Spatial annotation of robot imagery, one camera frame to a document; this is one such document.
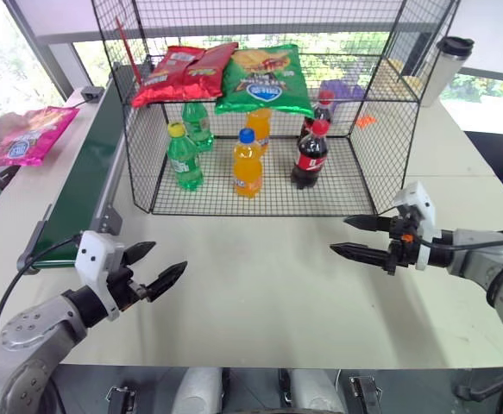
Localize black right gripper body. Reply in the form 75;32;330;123
384;210;423;276

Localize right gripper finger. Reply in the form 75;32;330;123
343;215;393;235
329;242;391;271

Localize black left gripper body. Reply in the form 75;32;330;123
106;261;149;311

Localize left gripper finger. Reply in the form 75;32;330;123
125;241;157;266
145;260;189;303

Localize pink chips bag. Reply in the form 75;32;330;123
0;106;81;168

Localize green conveyor belt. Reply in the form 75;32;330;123
16;62;148;275

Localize person's bare hand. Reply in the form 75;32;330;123
0;110;35;144

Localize cola bottle red cap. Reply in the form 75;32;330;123
298;89;336;143
290;119;330;191

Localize green soda bottle yellow cap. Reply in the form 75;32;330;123
166;122;204;192

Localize black metal table latch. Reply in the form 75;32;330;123
105;385;136;414
349;374;381;409

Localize grey rounded robot leg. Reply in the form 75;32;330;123
292;368;347;414
175;367;224;414

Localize orange soda bottle blue cap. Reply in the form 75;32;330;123
232;128;264;199

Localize purple snack bag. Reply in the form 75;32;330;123
318;79;367;103

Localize yellow box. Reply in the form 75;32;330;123
384;58;423;94

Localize white tumbler black lid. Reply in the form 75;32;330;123
421;36;475;108

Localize green chips bag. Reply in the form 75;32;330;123
214;42;317;118

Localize wide red chips bag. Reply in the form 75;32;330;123
130;45;207;109

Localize narrow red chips bag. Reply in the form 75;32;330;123
184;41;240;99

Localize red plastic stick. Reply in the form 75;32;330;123
115;16;143;85

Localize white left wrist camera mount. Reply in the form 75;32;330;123
74;230;127;323

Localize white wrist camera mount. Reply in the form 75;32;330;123
74;230;127;323
393;180;442;272

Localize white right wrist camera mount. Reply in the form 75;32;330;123
393;180;442;272

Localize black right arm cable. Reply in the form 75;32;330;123
443;228;503;307

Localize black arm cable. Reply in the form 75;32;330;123
443;228;503;307
0;232;84;350

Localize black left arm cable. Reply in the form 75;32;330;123
0;232;84;350

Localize black wire cage shelf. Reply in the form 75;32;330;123
90;0;462;216

